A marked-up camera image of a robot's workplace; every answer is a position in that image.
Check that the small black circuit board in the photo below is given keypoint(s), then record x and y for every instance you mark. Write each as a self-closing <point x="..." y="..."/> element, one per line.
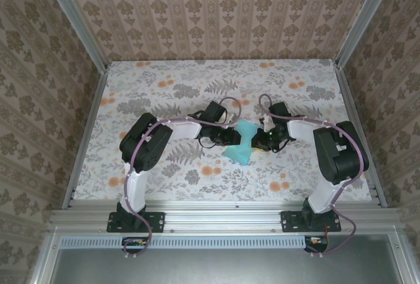
<point x="134" y="243"/>
<point x="315" y="241"/>

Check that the aluminium corner post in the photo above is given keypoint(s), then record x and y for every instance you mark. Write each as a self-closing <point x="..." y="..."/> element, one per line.
<point x="75" y="18"/>
<point x="364" y="18"/>

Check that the wide aluminium frame rail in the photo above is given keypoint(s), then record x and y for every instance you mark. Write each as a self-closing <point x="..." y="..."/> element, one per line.
<point x="223" y="218"/>

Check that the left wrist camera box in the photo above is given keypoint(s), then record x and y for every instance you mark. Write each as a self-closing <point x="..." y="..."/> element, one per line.
<point x="215" y="111"/>

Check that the grey metal sheet panel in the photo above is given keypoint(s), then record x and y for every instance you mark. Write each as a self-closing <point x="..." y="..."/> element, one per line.
<point x="213" y="267"/>

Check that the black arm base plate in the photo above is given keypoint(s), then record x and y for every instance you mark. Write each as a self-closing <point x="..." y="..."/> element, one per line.
<point x="290" y="223"/>
<point x="157" y="221"/>

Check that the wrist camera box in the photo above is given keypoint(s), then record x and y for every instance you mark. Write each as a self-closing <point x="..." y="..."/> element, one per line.
<point x="279" y="111"/>
<point x="215" y="111"/>

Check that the light blue cloth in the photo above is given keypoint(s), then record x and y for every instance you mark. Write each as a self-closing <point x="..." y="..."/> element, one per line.
<point x="241" y="156"/>

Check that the floral table mat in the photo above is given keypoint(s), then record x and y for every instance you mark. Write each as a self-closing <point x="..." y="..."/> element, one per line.
<point x="213" y="77"/>

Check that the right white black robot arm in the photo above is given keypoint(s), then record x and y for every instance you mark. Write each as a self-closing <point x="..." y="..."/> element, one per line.
<point x="341" y="156"/>

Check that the aluminium side rail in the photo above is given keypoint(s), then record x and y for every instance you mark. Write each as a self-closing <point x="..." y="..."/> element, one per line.
<point x="86" y="133"/>
<point x="354" y="116"/>

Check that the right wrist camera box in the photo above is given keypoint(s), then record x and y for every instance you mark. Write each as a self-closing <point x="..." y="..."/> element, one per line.
<point x="279" y="111"/>

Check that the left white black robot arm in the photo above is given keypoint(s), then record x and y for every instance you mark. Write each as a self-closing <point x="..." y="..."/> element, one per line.
<point x="144" y="146"/>

